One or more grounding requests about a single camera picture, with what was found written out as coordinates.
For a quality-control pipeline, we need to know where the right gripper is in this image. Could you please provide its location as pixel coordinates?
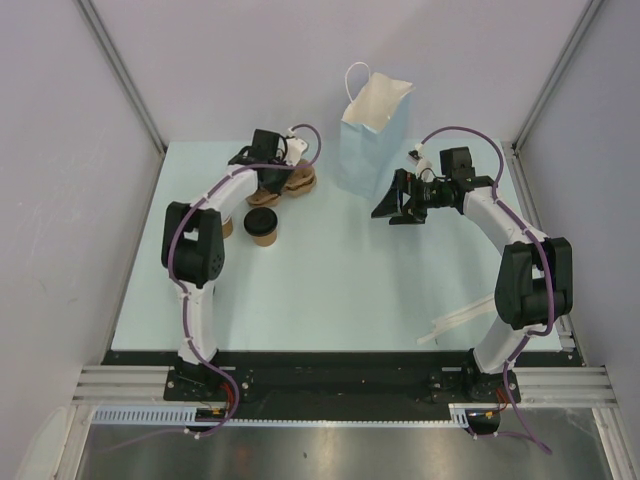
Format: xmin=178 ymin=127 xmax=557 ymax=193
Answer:
xmin=372 ymin=168 xmax=452 ymax=225

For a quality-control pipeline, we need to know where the brown cardboard cup carrier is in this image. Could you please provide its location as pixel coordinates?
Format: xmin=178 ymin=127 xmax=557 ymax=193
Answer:
xmin=246 ymin=159 xmax=317 ymax=208

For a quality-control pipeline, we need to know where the black plastic cup lid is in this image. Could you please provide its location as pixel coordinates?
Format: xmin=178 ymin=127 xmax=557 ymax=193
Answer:
xmin=243 ymin=207 xmax=278 ymax=237

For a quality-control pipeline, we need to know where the brown paper coffee cup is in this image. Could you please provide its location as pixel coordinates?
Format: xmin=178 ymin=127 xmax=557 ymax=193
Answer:
xmin=251 ymin=230 xmax=277 ymax=247

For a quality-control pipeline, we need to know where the stack of paper cups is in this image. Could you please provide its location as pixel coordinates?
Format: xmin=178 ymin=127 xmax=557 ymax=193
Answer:
xmin=222 ymin=216 xmax=234 ymax=239

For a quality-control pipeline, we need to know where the light blue paper bag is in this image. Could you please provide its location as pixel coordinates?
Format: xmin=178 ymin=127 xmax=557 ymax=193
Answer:
xmin=336 ymin=69 xmax=415 ymax=198

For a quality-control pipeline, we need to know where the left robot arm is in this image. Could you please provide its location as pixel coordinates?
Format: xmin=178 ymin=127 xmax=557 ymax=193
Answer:
xmin=161 ymin=129 xmax=308 ymax=400

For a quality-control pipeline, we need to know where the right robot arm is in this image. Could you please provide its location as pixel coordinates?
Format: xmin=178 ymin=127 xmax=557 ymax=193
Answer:
xmin=371 ymin=147 xmax=573 ymax=401

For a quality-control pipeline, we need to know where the light blue table mat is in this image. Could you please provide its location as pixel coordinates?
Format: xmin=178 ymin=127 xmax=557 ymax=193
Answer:
xmin=111 ymin=141 xmax=501 ymax=352

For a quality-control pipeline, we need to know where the white wrapped straw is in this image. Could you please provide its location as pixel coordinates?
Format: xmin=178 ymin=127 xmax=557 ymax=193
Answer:
xmin=415 ymin=319 xmax=491 ymax=345
xmin=433 ymin=314 xmax=476 ymax=331
xmin=433 ymin=294 xmax=496 ymax=329

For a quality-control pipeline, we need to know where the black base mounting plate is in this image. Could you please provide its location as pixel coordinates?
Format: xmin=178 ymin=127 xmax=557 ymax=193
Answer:
xmin=102 ymin=351 xmax=583 ymax=422

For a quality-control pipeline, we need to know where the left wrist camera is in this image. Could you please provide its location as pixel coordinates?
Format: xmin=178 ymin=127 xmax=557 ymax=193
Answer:
xmin=284 ymin=129 xmax=309 ymax=167

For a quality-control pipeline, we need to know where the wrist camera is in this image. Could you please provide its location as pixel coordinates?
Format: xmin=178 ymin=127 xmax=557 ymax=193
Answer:
xmin=284 ymin=129 xmax=309 ymax=167
xmin=408 ymin=142 xmax=434 ymax=182

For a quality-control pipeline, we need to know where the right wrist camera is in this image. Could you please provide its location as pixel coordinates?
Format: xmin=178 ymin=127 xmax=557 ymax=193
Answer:
xmin=408 ymin=142 xmax=434 ymax=182

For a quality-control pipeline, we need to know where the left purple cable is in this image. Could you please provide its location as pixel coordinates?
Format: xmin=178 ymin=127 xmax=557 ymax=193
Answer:
xmin=97 ymin=123 xmax=322 ymax=451

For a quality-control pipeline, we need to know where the purple cable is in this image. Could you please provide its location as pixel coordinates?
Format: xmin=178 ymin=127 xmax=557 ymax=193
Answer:
xmin=97 ymin=123 xmax=322 ymax=451
xmin=417 ymin=125 xmax=561 ymax=456

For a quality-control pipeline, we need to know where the white slotted cable duct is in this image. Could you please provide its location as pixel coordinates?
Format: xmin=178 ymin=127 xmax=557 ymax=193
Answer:
xmin=93 ymin=406 xmax=469 ymax=428

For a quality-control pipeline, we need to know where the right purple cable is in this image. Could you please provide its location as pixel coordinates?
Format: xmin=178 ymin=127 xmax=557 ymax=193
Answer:
xmin=417 ymin=125 xmax=561 ymax=456

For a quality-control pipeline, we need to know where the aluminium frame rail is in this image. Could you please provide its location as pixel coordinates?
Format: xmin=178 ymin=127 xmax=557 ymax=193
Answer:
xmin=72 ymin=366 xmax=169 ymax=405

